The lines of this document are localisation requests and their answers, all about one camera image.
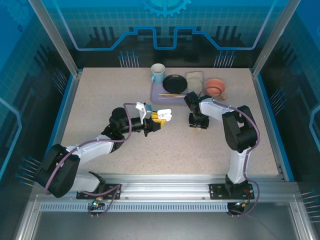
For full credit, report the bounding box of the beige folded napkin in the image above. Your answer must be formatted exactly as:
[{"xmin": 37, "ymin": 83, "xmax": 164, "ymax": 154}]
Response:
[{"xmin": 185, "ymin": 71, "xmax": 205, "ymax": 97}]

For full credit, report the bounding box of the lilac serving tray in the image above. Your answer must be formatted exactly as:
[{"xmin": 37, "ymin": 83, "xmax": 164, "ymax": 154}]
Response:
[{"xmin": 149, "ymin": 81, "xmax": 191, "ymax": 105}]

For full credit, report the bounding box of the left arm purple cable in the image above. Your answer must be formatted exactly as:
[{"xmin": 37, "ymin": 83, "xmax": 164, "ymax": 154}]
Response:
[{"xmin": 43, "ymin": 101, "xmax": 141, "ymax": 219}]

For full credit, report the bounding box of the slotted cable duct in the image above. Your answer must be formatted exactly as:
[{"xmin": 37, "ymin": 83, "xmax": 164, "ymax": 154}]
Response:
[{"xmin": 39, "ymin": 202, "xmax": 230, "ymax": 213}]

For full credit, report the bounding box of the steel shelf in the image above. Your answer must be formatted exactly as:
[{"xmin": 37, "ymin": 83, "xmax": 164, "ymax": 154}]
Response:
[{"xmin": 14, "ymin": 194, "xmax": 320, "ymax": 240}]

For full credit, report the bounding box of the aluminium frame post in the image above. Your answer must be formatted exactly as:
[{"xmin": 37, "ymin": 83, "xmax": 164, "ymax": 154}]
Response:
[
  {"xmin": 250, "ymin": 0, "xmax": 295, "ymax": 77},
  {"xmin": 27, "ymin": 0, "xmax": 82, "ymax": 77}
]

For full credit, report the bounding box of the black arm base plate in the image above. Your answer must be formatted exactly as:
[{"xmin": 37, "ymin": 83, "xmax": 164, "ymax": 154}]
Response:
[
  {"xmin": 208, "ymin": 183, "xmax": 256, "ymax": 200},
  {"xmin": 76, "ymin": 183, "xmax": 123, "ymax": 200}
]

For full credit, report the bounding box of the white earbud charging case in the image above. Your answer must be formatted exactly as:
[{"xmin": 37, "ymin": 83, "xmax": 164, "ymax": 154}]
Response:
[{"xmin": 156, "ymin": 108, "xmax": 174, "ymax": 123}]

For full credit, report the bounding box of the light blue mug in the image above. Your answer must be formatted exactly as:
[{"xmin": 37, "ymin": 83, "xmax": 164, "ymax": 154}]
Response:
[{"xmin": 150, "ymin": 63, "xmax": 166, "ymax": 84}]

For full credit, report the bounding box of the cable connector with LED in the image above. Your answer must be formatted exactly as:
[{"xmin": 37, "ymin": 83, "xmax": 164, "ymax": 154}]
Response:
[
  {"xmin": 233, "ymin": 200, "xmax": 251, "ymax": 210},
  {"xmin": 91, "ymin": 198, "xmax": 105, "ymax": 210}
]

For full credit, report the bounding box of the aluminium mounting rail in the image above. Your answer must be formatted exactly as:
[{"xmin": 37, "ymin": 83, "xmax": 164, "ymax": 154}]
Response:
[{"xmin": 33, "ymin": 173, "xmax": 300, "ymax": 202}]

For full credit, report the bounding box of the orange cup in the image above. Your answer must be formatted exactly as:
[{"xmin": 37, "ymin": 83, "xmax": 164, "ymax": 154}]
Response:
[{"xmin": 204, "ymin": 78, "xmax": 228, "ymax": 101}]

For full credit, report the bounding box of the aluminium table side rail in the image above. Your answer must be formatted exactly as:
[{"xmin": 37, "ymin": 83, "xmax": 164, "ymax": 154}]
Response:
[
  {"xmin": 250, "ymin": 69, "xmax": 292, "ymax": 182},
  {"xmin": 41, "ymin": 71, "xmax": 83, "ymax": 182}
]

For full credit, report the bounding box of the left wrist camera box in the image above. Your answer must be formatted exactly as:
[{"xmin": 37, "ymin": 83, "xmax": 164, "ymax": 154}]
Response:
[{"xmin": 134, "ymin": 101, "xmax": 154, "ymax": 125}]

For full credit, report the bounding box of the black plate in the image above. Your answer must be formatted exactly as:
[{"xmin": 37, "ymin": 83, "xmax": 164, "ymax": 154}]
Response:
[{"xmin": 162, "ymin": 74, "xmax": 189, "ymax": 93}]

